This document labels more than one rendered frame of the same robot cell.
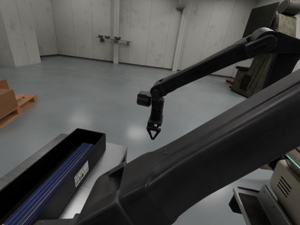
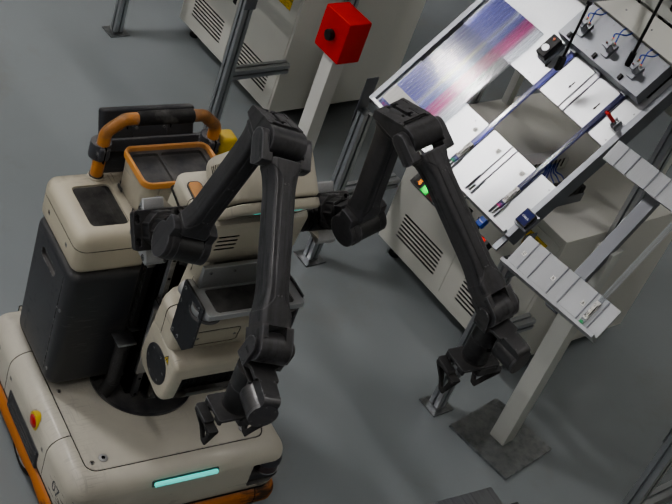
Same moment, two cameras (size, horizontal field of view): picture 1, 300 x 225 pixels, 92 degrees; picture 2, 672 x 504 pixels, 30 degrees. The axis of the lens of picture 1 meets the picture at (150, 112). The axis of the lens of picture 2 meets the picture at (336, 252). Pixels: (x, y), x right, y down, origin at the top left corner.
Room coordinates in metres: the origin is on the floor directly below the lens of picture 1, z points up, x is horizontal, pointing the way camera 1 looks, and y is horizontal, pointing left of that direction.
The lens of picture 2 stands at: (1.84, 1.09, 2.71)
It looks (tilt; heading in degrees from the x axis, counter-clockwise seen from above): 37 degrees down; 221
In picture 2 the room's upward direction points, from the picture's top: 22 degrees clockwise
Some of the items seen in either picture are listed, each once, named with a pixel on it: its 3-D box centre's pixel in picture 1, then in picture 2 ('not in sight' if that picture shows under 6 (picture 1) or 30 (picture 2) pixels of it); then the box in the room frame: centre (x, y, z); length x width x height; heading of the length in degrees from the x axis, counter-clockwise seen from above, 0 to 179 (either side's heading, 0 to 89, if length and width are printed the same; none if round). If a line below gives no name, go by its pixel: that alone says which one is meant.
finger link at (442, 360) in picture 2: not in sight; (453, 375); (0.11, 0.02, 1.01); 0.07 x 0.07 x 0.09; 84
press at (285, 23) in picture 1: (260, 53); not in sight; (6.10, -3.82, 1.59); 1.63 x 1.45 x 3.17; 179
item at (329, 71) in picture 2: not in sight; (316, 106); (-0.88, -1.62, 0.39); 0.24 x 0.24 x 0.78; 1
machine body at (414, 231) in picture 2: not in sight; (525, 228); (-1.36, -0.91, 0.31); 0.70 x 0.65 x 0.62; 91
